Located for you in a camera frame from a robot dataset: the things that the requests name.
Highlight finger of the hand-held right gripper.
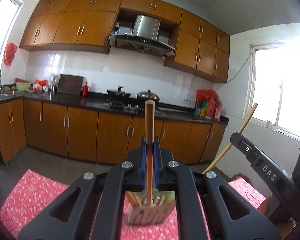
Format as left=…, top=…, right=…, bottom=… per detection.
left=230, top=132, right=253, bottom=161

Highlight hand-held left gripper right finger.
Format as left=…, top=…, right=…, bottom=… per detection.
left=153, top=136, right=283, bottom=240

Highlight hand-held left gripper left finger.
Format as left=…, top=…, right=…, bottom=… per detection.
left=17, top=136, right=148, bottom=240

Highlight perforated metal chopstick holder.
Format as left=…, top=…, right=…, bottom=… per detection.
left=126, top=190, right=176, bottom=226

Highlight red bag with bottles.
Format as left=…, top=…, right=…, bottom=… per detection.
left=194, top=89, right=222, bottom=122

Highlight gas stove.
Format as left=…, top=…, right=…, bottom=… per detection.
left=104, top=100, right=163, bottom=113

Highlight black wok with lid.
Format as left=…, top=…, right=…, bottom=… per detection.
left=136, top=89, right=161, bottom=103

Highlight wooden lower kitchen cabinets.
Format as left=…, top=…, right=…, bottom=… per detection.
left=0, top=99, right=227, bottom=166

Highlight black kitchen countertop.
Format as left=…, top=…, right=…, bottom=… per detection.
left=0, top=90, right=229, bottom=126

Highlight dark wooden cutting board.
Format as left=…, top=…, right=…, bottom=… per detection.
left=56, top=74, right=84, bottom=96

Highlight red floral tablecloth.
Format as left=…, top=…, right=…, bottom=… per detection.
left=0, top=169, right=267, bottom=240

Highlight red and white bag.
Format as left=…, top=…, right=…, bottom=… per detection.
left=32, top=79, right=49, bottom=92

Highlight steel range hood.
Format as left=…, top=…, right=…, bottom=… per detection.
left=109, top=15, right=176, bottom=57

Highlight green plastic basin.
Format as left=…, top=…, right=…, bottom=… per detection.
left=15, top=78, right=32, bottom=92

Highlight hanging red plastic bag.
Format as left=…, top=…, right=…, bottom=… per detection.
left=4, top=42, right=18, bottom=67

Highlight narrow window beside sink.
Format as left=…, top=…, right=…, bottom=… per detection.
left=0, top=0, right=24, bottom=77

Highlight bright window with white frame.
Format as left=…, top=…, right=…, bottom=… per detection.
left=249, top=44, right=300, bottom=138

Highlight black wok with handle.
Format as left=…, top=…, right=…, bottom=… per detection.
left=107, top=85, right=132, bottom=103

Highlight white wall cable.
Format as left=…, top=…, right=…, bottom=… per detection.
left=226, top=52, right=256, bottom=83

